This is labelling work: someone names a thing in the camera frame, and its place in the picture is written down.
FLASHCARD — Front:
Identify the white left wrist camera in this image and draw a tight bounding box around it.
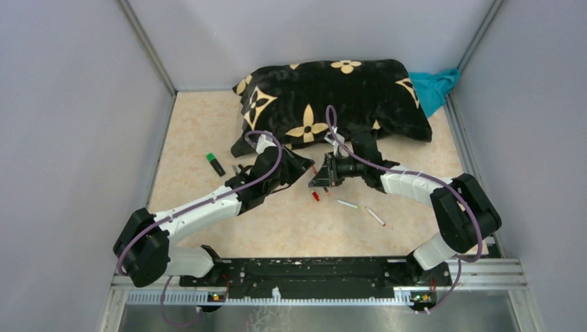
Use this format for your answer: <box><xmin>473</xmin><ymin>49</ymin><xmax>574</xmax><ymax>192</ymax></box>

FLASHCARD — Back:
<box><xmin>255</xmin><ymin>134</ymin><xmax>277</xmax><ymax>155</ymax></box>

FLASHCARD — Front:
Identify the teal cloth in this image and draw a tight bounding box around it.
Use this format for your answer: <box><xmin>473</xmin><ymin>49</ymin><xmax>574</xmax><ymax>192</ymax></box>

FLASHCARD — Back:
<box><xmin>409</xmin><ymin>68</ymin><xmax>460</xmax><ymax>118</ymax></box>

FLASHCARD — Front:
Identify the red orange pen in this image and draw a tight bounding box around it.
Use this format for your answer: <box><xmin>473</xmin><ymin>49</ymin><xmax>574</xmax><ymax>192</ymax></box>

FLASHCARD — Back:
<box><xmin>309</xmin><ymin>166</ymin><xmax>331</xmax><ymax>196</ymax></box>

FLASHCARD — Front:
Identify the white pen with green tip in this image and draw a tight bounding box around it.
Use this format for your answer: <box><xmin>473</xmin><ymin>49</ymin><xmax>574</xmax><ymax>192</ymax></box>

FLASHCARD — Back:
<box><xmin>334</xmin><ymin>199</ymin><xmax>360</xmax><ymax>209</ymax></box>

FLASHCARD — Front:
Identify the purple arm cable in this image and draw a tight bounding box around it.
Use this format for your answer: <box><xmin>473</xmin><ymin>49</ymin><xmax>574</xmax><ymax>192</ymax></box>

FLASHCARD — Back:
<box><xmin>115</xmin><ymin>130</ymin><xmax>283</xmax><ymax>330</ymax></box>
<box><xmin>325</xmin><ymin>104</ymin><xmax>484</xmax><ymax>315</ymax></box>

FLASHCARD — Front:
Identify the black marker with green tip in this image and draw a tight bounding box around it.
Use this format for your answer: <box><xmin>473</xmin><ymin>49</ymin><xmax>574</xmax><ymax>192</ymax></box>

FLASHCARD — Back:
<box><xmin>206</xmin><ymin>153</ymin><xmax>226</xmax><ymax>177</ymax></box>

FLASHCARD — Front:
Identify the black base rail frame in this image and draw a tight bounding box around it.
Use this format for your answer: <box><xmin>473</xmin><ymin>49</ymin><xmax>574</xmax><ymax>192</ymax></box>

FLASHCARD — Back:
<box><xmin>112</xmin><ymin>257</ymin><xmax>527</xmax><ymax>312</ymax></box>

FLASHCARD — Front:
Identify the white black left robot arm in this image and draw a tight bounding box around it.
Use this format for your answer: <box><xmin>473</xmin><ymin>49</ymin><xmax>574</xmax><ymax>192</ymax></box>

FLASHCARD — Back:
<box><xmin>113</xmin><ymin>147</ymin><xmax>315</xmax><ymax>288</ymax></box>

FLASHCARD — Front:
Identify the black pillow with beige flowers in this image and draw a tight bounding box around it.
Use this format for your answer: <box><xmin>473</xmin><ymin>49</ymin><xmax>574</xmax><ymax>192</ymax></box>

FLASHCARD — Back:
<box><xmin>233</xmin><ymin>59</ymin><xmax>433</xmax><ymax>149</ymax></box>

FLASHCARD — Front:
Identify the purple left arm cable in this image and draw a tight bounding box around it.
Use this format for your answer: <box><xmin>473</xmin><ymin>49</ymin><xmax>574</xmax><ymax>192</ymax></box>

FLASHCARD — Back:
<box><xmin>115</xmin><ymin>130</ymin><xmax>283</xmax><ymax>330</ymax></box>

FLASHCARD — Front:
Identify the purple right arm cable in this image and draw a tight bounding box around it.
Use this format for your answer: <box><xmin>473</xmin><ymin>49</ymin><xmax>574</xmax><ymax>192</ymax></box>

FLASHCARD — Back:
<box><xmin>325</xmin><ymin>104</ymin><xmax>484</xmax><ymax>315</ymax></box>

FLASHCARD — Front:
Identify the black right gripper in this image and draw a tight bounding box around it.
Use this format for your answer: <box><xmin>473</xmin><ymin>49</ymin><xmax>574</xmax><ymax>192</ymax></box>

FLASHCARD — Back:
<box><xmin>309</xmin><ymin>151</ymin><xmax>367</xmax><ymax>187</ymax></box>

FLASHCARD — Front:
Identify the white marker with red tip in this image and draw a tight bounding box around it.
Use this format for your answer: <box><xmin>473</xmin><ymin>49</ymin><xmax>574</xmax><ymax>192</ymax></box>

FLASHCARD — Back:
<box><xmin>365</xmin><ymin>206</ymin><xmax>386</xmax><ymax>226</ymax></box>

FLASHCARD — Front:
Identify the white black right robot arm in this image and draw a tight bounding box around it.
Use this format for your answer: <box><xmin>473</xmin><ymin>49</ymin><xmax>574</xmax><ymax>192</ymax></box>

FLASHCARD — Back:
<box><xmin>309</xmin><ymin>133</ymin><xmax>502</xmax><ymax>285</ymax></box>

